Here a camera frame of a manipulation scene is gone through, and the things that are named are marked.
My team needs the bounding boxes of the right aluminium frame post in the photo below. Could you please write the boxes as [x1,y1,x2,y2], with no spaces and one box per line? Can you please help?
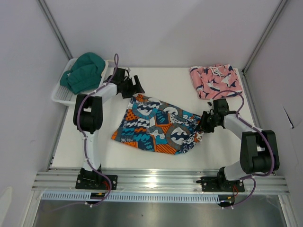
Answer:
[242,0,290,75]

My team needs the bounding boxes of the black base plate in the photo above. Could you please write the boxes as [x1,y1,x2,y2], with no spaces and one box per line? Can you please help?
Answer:
[196,176,245,192]
[75,175,118,190]

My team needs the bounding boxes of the aluminium mounting rail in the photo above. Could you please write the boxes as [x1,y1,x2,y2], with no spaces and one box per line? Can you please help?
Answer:
[32,168,290,195]

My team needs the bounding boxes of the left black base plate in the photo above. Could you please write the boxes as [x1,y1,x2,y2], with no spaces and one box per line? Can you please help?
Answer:
[75,175,118,190]

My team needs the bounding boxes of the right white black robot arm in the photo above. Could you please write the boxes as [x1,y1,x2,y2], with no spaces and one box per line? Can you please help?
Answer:
[197,98,280,192]

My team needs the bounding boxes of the left aluminium frame post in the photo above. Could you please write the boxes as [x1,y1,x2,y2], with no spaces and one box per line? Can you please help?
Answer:
[37,0,73,60]

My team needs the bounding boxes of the slotted white cable duct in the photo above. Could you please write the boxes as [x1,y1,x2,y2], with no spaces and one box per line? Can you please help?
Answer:
[41,191,220,204]

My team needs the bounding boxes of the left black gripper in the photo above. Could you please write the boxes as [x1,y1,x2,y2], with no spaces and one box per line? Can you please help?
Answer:
[121,76,144,99]

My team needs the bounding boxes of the blue patterned shorts pile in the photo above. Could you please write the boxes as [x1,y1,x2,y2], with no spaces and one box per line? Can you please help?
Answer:
[111,94,204,155]

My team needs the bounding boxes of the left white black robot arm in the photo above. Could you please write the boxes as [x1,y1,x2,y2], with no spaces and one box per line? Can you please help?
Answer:
[73,68,145,189]

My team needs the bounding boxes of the teal green shorts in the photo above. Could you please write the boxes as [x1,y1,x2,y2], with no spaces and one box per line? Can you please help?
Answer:
[60,52,106,95]

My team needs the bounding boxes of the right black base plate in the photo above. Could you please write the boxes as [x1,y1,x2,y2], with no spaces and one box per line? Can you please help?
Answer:
[196,176,245,192]

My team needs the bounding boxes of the pink shark print shorts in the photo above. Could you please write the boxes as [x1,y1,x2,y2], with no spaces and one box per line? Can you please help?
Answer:
[189,64,242,100]

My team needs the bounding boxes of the aluminium frame post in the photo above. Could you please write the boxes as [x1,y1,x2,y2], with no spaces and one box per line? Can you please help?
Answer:
[37,0,73,60]
[242,0,290,75]

